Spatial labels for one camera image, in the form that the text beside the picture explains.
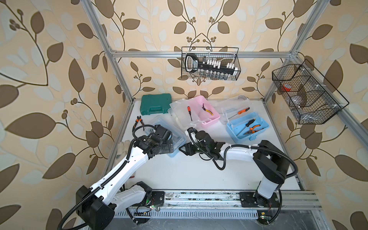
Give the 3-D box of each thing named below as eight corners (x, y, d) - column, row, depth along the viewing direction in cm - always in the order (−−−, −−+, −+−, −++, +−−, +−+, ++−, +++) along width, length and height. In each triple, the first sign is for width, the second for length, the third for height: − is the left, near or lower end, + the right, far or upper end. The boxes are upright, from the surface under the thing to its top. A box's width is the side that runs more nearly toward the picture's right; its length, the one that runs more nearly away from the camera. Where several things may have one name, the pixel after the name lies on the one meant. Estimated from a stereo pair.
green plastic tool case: (139, 115, 114) (137, 111, 109) (144, 98, 126) (142, 93, 121) (169, 115, 114) (168, 111, 109) (171, 98, 126) (170, 93, 121)
